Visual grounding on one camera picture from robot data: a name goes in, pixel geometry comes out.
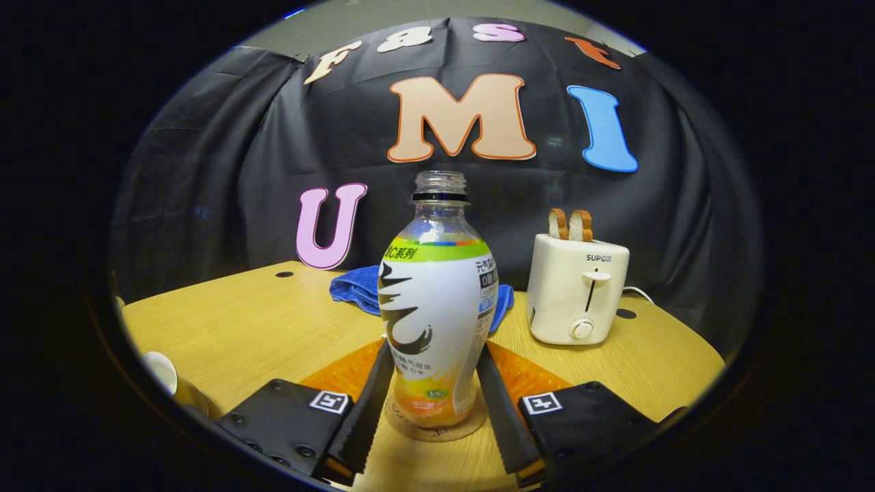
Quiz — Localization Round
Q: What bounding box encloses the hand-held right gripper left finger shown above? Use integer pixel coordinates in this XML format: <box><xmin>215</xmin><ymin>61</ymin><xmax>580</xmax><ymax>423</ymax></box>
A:
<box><xmin>216</xmin><ymin>338</ymin><xmax>396</xmax><ymax>487</ymax></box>

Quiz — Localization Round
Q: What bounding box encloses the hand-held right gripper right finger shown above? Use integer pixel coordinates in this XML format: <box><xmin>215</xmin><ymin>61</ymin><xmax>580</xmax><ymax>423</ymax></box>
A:
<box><xmin>476</xmin><ymin>341</ymin><xmax>661</xmax><ymax>488</ymax></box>

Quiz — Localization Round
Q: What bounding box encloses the round cork coaster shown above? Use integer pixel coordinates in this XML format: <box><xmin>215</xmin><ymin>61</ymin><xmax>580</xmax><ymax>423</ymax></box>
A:
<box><xmin>383</xmin><ymin>389</ymin><xmax>488</xmax><ymax>443</ymax></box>

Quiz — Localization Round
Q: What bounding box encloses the plastic water bottle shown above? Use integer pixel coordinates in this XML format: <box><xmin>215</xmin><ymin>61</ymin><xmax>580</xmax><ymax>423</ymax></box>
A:
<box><xmin>378</xmin><ymin>171</ymin><xmax>500</xmax><ymax>428</ymax></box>

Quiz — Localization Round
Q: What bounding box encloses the tan ceramic teacup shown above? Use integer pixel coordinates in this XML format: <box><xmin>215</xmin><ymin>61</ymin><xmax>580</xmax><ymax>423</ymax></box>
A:
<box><xmin>142</xmin><ymin>351</ymin><xmax>224</xmax><ymax>422</ymax></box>

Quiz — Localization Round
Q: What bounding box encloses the blue folded towel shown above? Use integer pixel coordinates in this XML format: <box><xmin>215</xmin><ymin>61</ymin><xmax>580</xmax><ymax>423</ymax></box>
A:
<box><xmin>329</xmin><ymin>265</ymin><xmax>515</xmax><ymax>334</ymax></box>

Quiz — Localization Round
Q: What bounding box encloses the cream toaster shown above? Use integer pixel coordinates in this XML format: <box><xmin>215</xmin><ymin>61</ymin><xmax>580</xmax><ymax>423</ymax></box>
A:
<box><xmin>526</xmin><ymin>234</ymin><xmax>630</xmax><ymax>346</ymax></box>

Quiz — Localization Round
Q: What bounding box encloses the black backdrop cloth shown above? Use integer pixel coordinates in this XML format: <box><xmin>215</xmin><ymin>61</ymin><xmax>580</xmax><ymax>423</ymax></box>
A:
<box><xmin>109</xmin><ymin>17</ymin><xmax>764</xmax><ymax>342</ymax></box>

